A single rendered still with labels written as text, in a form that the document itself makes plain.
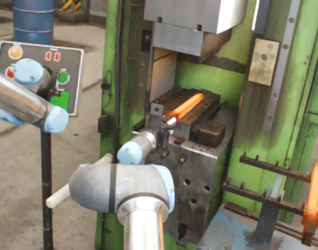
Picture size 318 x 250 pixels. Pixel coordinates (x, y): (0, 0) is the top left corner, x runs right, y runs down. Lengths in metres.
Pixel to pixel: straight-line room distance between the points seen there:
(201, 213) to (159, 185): 0.76
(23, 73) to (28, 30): 4.86
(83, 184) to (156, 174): 0.17
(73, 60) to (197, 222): 0.85
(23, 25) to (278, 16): 4.93
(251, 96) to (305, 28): 0.34
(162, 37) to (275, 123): 0.57
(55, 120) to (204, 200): 0.75
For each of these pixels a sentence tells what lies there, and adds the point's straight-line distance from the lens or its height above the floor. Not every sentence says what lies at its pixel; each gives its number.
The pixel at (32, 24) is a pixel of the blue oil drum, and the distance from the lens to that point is 6.01.
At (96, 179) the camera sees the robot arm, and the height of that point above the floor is 1.13.
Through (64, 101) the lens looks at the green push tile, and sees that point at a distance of 1.61.
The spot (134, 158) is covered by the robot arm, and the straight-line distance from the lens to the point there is 1.23.
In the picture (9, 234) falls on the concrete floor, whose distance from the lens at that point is 2.52.
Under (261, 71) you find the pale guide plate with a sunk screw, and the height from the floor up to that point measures 1.24.
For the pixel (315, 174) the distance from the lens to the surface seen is 1.39.
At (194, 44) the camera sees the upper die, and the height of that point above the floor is 1.31.
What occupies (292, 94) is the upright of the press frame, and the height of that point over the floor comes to 1.16.
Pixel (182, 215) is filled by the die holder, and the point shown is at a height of 0.59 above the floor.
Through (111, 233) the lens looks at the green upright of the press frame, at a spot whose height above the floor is 0.15.
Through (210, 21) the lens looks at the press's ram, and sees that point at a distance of 1.40.
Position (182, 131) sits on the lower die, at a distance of 1.55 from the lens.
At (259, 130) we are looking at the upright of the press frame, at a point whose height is 0.98.
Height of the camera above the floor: 1.62
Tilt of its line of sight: 22 degrees down
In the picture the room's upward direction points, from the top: 8 degrees clockwise
